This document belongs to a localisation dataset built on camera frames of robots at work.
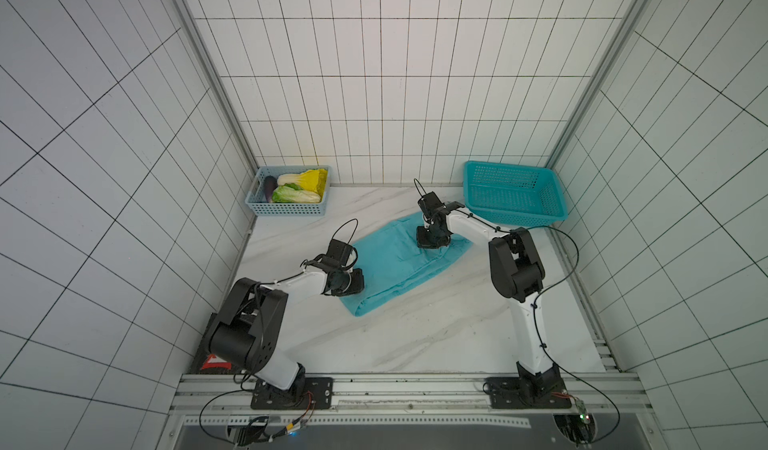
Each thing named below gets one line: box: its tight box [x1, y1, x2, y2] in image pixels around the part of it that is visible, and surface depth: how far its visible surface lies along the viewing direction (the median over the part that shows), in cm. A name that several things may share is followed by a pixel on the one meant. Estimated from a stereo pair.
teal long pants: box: [341, 212, 473, 317], surface depth 97 cm
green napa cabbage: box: [271, 183, 321, 204], surface depth 109 cm
